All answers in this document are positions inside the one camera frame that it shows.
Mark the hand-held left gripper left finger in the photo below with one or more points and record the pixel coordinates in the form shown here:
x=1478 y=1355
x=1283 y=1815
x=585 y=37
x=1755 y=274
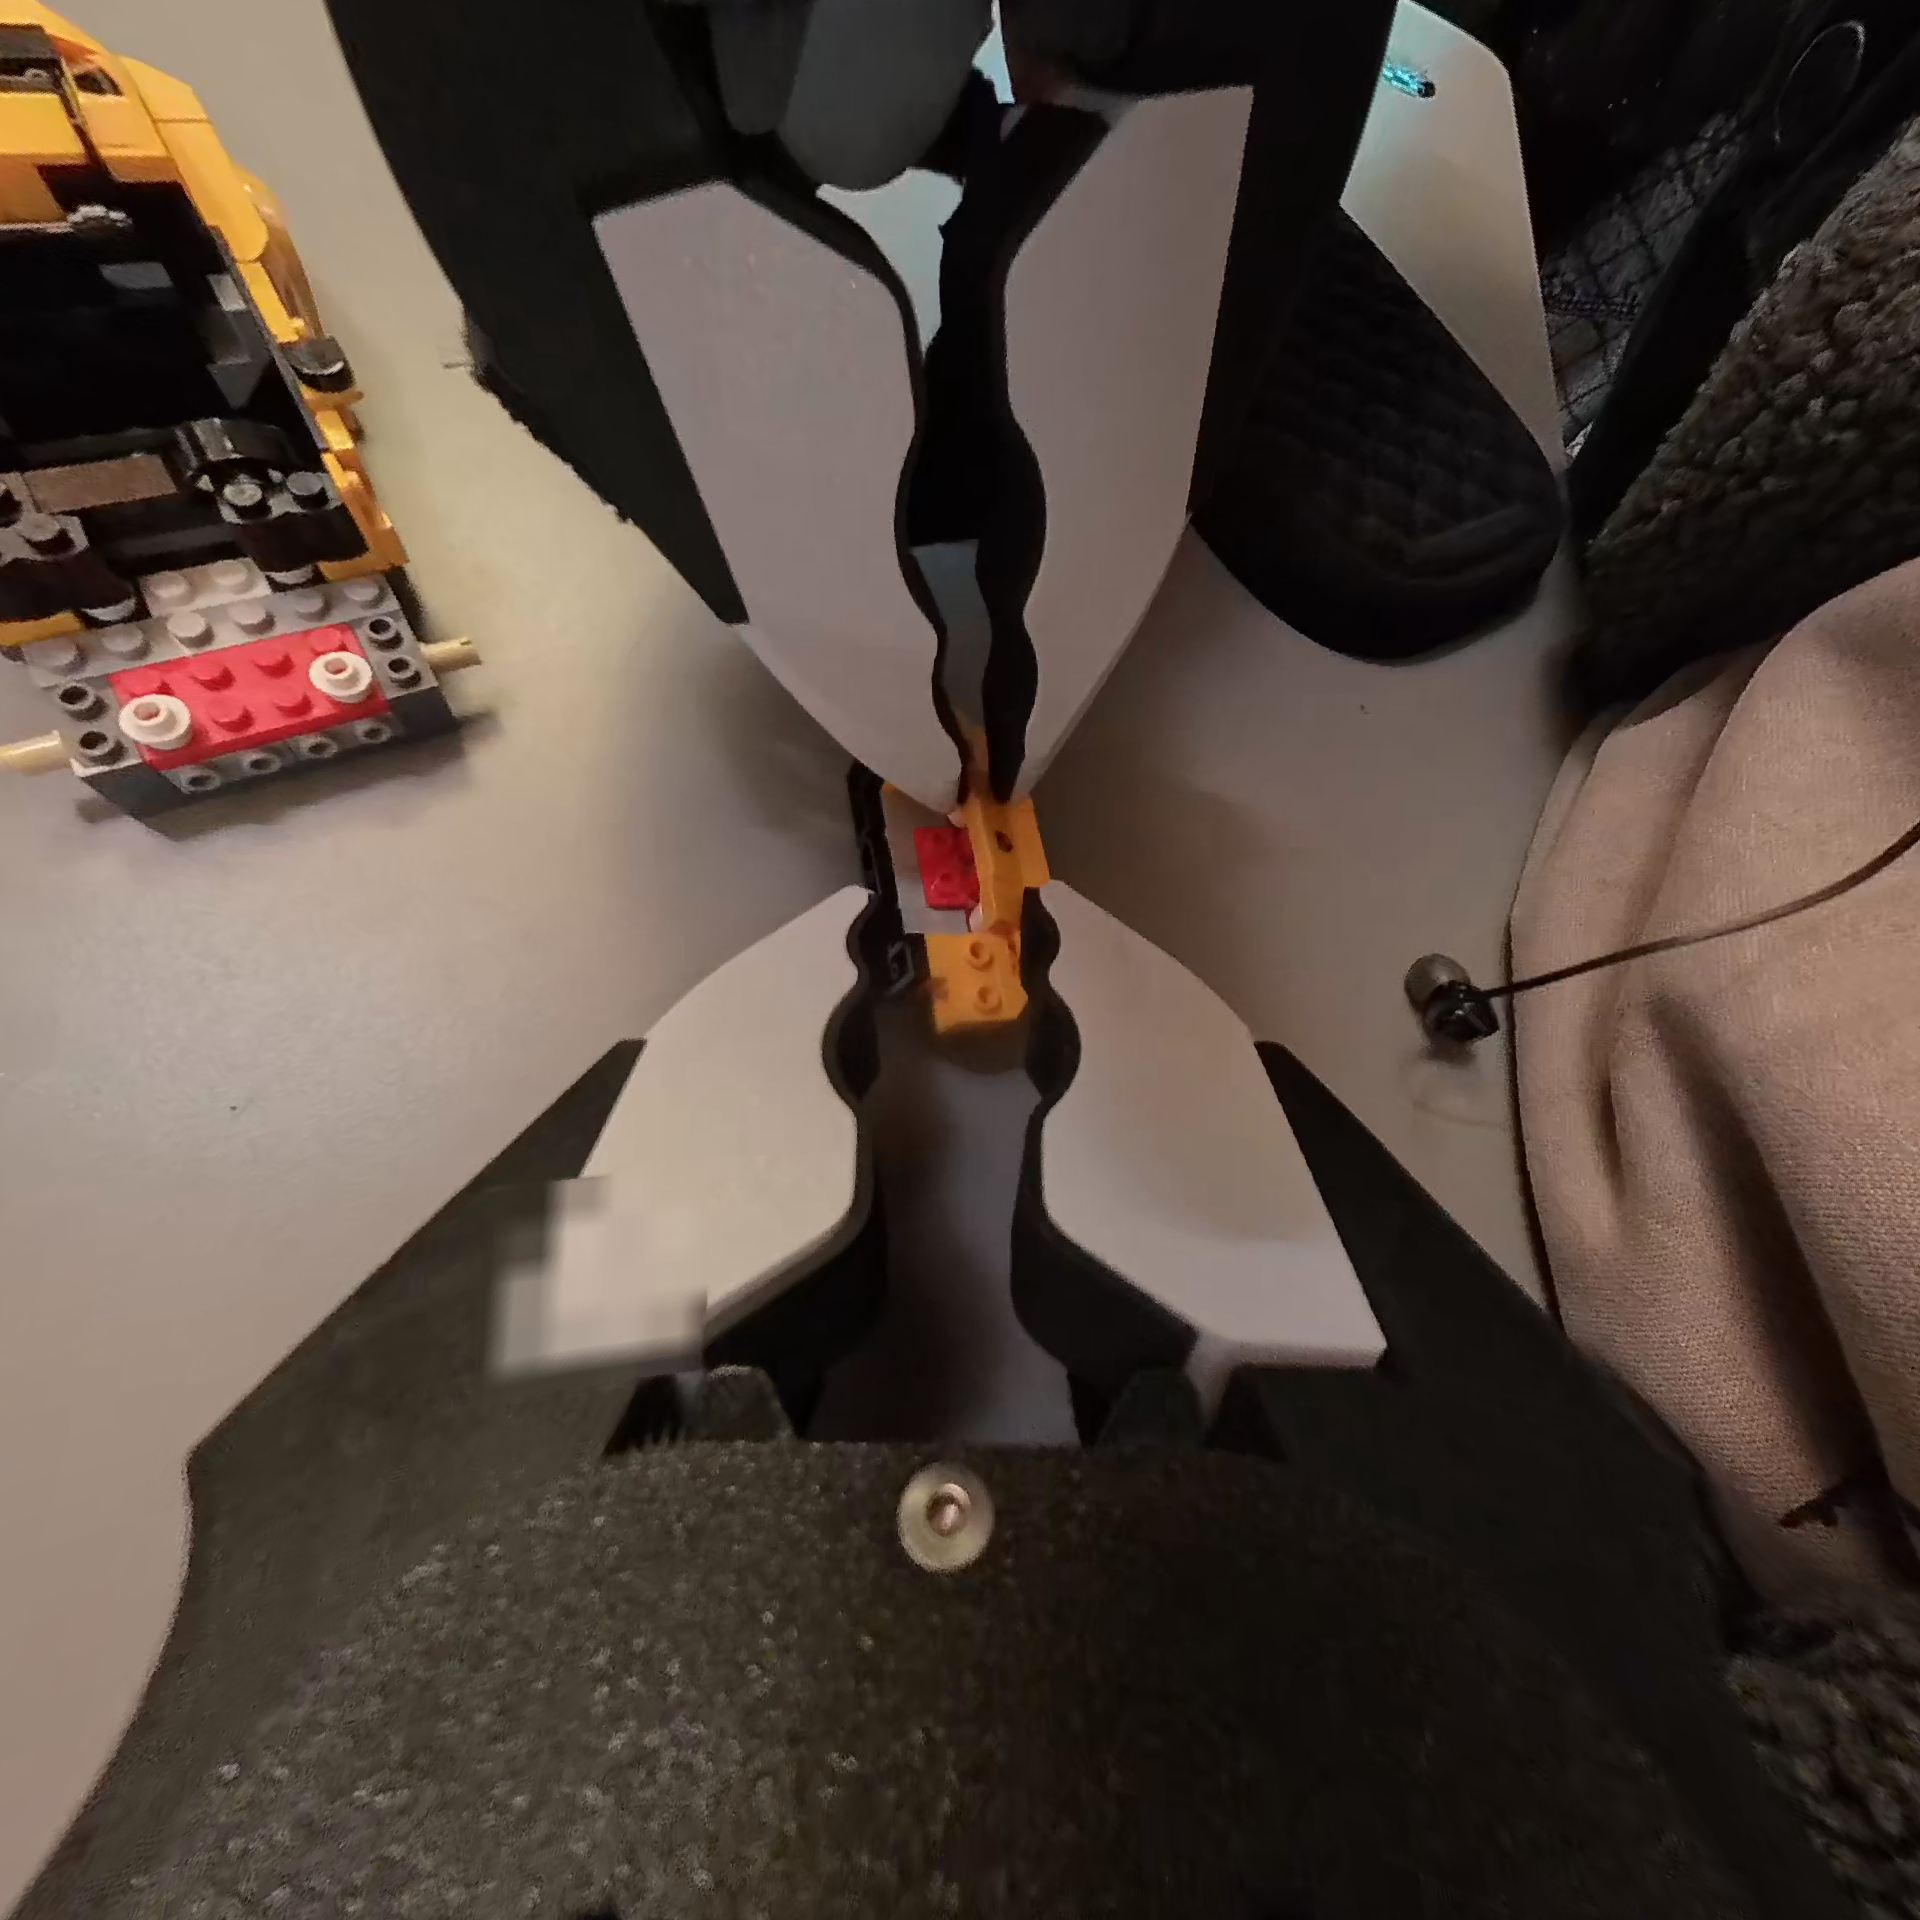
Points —
x=733 y=1138

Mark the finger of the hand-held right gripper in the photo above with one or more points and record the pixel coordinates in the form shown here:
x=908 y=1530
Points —
x=783 y=451
x=1108 y=376

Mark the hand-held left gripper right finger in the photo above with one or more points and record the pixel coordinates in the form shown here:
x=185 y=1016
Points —
x=1183 y=1171

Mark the grey plate lego subassembly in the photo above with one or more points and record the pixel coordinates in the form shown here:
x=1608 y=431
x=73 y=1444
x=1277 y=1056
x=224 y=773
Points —
x=975 y=983

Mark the beige hooded sweatshirt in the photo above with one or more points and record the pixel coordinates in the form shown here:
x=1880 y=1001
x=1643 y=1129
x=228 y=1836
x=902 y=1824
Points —
x=1726 y=1053

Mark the black armrest pad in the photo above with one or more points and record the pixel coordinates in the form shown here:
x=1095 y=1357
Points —
x=1378 y=451

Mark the yellow lego car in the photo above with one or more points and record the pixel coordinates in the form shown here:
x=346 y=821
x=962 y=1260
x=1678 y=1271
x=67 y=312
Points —
x=197 y=649

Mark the dark fleece jacket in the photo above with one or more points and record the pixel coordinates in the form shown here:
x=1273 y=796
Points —
x=1771 y=376

